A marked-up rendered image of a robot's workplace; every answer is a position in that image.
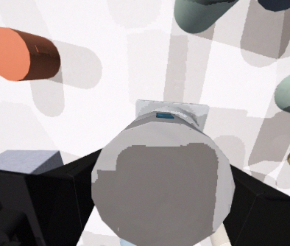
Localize orange cylinder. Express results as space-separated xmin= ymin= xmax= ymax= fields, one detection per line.
xmin=0 ymin=27 xmax=60 ymax=82

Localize cream cylinder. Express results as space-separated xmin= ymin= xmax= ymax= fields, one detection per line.
xmin=210 ymin=223 xmax=231 ymax=246

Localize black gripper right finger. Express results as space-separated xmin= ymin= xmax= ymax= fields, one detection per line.
xmin=223 ymin=165 xmax=290 ymax=246

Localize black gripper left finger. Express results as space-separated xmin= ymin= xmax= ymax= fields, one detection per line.
xmin=0 ymin=149 xmax=102 ymax=246

